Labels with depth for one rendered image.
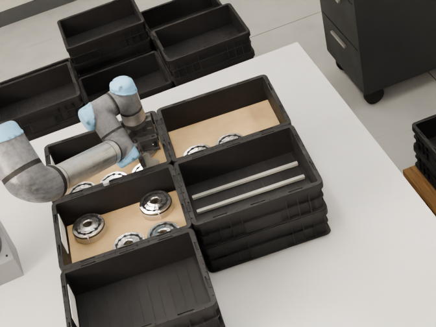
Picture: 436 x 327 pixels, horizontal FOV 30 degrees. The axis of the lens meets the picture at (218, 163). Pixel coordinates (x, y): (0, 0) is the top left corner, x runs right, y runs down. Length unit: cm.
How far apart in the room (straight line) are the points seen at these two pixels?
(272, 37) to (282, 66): 146
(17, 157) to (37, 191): 10
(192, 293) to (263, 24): 275
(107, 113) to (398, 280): 98
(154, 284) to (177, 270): 8
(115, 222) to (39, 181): 49
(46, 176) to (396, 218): 107
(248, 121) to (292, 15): 211
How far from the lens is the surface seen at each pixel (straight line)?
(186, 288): 233
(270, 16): 488
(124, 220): 258
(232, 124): 280
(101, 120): 246
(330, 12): 403
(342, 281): 241
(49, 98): 386
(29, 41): 537
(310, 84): 311
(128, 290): 238
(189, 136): 280
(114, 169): 278
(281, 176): 256
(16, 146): 216
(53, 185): 218
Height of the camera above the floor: 257
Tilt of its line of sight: 41 degrees down
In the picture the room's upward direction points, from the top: 16 degrees counter-clockwise
